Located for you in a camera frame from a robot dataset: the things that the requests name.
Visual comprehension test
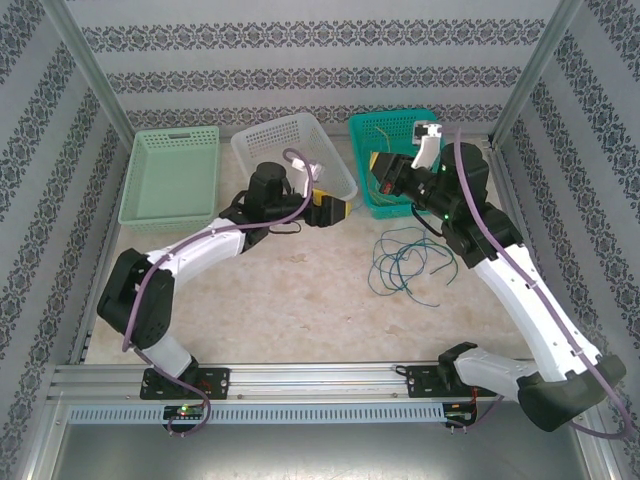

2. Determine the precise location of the blue cable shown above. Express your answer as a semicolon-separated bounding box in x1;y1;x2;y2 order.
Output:
367;234;441;307
374;229;432;295

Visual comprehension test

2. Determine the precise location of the teal plastic basket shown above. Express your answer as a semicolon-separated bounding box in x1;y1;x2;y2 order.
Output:
348;108;451;221

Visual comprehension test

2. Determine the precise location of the white plastic basket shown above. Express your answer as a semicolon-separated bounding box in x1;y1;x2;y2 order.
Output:
230;112;360;214

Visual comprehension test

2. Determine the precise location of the light green plastic basket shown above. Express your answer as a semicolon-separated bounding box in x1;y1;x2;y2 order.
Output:
118;126;222;234

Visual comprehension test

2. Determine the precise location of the metal sheet shelf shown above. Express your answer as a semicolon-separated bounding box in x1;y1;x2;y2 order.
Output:
24;394;619;480

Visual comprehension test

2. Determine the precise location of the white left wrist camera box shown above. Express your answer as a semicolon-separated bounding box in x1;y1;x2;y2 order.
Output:
284;148;326;197

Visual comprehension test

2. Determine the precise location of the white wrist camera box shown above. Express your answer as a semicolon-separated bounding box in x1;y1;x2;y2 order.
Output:
284;148;326;197
411;120;447;170

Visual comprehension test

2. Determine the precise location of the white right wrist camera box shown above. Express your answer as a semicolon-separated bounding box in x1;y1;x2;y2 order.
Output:
411;120;447;170

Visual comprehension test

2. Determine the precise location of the aluminium side rail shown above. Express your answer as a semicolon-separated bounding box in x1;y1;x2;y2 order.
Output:
484;139;609;361
68;142;136;366

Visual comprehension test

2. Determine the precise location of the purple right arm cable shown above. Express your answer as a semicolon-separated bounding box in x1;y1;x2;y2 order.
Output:
447;127;632;442

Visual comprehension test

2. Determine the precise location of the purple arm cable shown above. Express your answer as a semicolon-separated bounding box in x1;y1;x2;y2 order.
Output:
447;127;632;442
122;147;321;439

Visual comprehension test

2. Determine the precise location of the aluminium frame post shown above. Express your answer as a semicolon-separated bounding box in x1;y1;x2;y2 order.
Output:
38;0;137;146
491;0;590;147

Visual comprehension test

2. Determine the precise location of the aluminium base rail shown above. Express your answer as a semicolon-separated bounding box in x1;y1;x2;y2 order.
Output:
47;363;521;401

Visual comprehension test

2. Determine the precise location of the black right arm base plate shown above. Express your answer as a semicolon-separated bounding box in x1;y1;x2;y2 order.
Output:
405;365;499;399

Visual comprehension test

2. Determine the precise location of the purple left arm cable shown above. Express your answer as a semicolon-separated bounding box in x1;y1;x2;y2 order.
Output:
122;147;321;439

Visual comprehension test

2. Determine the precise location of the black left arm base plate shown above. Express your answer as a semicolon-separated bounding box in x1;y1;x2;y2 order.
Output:
140;367;232;401

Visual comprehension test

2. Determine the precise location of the slotted grey cable duct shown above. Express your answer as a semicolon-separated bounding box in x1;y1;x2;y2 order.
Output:
67;403;446;425

